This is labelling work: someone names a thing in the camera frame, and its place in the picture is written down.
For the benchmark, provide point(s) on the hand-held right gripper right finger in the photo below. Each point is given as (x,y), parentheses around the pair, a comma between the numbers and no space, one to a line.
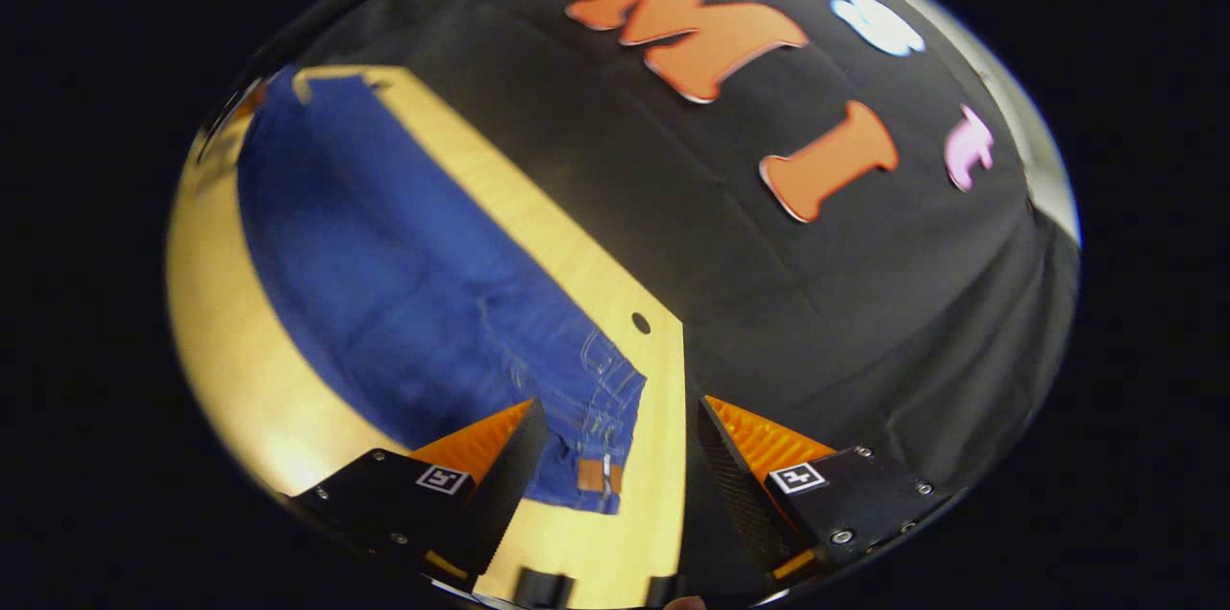
(740,495)

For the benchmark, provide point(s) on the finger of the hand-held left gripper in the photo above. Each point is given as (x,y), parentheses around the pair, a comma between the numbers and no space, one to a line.
(235,115)

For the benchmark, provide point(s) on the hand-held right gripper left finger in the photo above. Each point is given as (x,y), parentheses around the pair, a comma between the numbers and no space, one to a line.
(500,504)

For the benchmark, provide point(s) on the blue jeans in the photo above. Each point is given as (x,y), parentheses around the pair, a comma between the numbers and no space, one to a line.
(404,303)

